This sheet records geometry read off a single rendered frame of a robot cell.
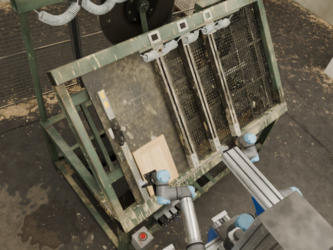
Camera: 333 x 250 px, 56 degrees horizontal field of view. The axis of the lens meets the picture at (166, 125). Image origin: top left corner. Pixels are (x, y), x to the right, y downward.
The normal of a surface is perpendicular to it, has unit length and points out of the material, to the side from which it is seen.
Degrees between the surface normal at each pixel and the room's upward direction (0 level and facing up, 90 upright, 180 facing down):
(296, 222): 0
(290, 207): 0
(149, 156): 51
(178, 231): 0
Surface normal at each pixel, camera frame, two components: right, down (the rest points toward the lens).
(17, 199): 0.11, -0.64
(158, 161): 0.58, 0.08
